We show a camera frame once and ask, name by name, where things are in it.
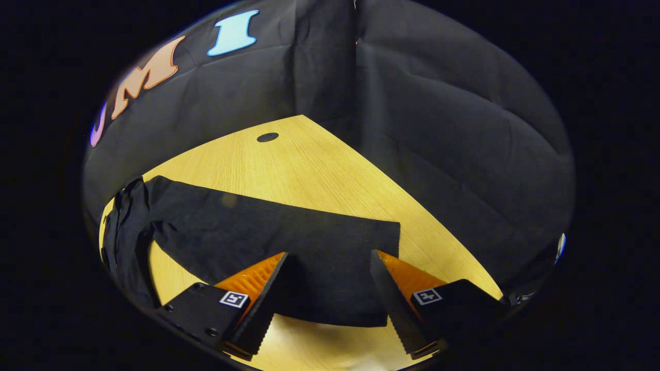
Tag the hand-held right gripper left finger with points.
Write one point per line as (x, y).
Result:
(258, 319)

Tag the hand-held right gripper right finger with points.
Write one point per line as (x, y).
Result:
(397, 314)

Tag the black round table grommet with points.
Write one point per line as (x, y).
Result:
(267, 137)

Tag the black button jacket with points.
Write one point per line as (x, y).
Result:
(258, 232)

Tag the black backdrop cloth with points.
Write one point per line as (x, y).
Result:
(438, 154)

